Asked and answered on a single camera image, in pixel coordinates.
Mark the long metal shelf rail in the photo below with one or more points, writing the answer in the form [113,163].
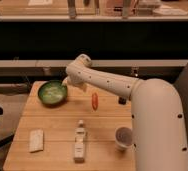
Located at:
[95,63]

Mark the green ceramic bowl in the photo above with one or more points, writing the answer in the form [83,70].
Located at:
[52,93]

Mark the white bottle lying flat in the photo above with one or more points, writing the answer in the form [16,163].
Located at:
[79,144]

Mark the orange carrot toy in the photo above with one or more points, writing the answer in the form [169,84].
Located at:
[94,101]

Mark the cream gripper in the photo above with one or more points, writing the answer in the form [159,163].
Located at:
[81,86]

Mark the black rectangular block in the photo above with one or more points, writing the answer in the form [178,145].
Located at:
[122,101]

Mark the white paper cup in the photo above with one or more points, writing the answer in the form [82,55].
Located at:
[123,138]

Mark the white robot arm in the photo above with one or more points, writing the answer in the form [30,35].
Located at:
[159,131]

